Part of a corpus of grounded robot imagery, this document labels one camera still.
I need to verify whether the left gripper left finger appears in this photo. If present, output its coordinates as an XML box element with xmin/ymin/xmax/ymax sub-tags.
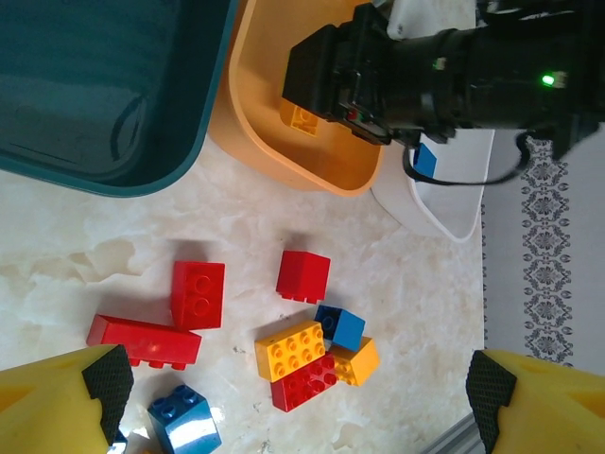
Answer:
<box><xmin>0</xmin><ymin>343</ymin><xmax>134</xmax><ymax>454</ymax></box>

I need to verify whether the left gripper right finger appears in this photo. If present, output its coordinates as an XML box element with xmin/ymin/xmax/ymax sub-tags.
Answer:
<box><xmin>465</xmin><ymin>348</ymin><xmax>605</xmax><ymax>454</ymax></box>

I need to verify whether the blue lego brick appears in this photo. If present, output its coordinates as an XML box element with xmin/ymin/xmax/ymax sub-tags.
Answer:
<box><xmin>412</xmin><ymin>143</ymin><xmax>439</xmax><ymax>180</ymax></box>
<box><xmin>314</xmin><ymin>305</ymin><xmax>367</xmax><ymax>352</ymax></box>
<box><xmin>147</xmin><ymin>384</ymin><xmax>222</xmax><ymax>454</ymax></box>
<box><xmin>107</xmin><ymin>428</ymin><xmax>129</xmax><ymax>454</ymax></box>

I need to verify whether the long red lego brick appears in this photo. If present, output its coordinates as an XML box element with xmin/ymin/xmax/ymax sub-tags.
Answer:
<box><xmin>86</xmin><ymin>314</ymin><xmax>203</xmax><ymax>373</ymax></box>

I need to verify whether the red sloped lego brick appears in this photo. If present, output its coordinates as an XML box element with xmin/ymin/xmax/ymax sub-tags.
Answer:
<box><xmin>170</xmin><ymin>260</ymin><xmax>227</xmax><ymax>331</ymax></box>

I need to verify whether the red square lego brick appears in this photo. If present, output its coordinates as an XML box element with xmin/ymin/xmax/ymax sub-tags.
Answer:
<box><xmin>276</xmin><ymin>250</ymin><xmax>331</xmax><ymax>304</ymax></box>

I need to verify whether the red two-by-four lego brick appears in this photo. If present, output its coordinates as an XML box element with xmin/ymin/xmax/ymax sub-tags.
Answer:
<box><xmin>269</xmin><ymin>353</ymin><xmax>340</xmax><ymax>415</ymax></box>

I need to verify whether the orange plastic container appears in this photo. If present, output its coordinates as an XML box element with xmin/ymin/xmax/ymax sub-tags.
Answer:
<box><xmin>206</xmin><ymin>0</ymin><xmax>385</xmax><ymax>199</ymax></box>

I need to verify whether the white plastic container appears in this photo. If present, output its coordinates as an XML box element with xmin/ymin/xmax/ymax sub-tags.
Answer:
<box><xmin>371</xmin><ymin>127</ymin><xmax>496</xmax><ymax>243</ymax></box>

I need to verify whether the teal plastic container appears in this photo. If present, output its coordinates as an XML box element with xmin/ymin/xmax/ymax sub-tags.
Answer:
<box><xmin>0</xmin><ymin>0</ymin><xmax>240</xmax><ymax>199</ymax></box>

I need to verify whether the yellow two-by-four lego brick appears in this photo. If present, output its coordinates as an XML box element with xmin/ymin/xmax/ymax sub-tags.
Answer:
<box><xmin>253</xmin><ymin>320</ymin><xmax>328</xmax><ymax>382</ymax></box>

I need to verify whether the aluminium side rail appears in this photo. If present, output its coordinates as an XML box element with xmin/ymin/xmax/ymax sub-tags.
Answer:
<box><xmin>427</xmin><ymin>410</ymin><xmax>483</xmax><ymax>454</ymax></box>

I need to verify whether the thin black cable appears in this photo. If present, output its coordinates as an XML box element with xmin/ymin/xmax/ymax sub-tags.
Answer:
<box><xmin>401</xmin><ymin>133</ymin><xmax>535</xmax><ymax>186</ymax></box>

